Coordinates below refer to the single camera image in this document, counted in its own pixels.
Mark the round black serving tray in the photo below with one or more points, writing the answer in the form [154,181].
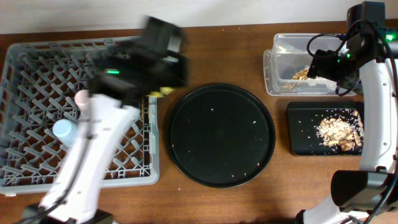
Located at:
[220,135]

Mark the black rectangular tray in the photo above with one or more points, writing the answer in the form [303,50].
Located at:
[304,122]

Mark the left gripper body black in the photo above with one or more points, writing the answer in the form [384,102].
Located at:
[171,79]

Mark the white napkin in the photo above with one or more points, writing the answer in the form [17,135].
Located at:
[320,82]

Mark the clear plastic bin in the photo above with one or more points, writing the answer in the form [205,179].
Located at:
[287,57]

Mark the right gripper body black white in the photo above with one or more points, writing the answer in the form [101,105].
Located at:
[319,66]

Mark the grey plastic dishwasher rack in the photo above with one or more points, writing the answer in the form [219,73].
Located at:
[38,83]

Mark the blue cup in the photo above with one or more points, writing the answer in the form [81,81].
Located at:
[65,131]

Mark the wooden chopstick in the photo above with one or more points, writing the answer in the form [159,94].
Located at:
[142,109]

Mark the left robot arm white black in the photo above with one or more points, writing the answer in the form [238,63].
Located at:
[73,197]

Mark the yellow bowl with food scraps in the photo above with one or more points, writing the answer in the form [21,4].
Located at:
[163,91]

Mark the pink cup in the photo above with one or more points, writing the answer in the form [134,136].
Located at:
[82,100]

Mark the gold foil wrapper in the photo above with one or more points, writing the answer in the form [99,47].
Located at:
[298,77]

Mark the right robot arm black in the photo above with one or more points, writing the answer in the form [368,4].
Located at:
[364,63]

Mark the pile of food scraps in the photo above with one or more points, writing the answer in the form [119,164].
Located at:
[341,130]

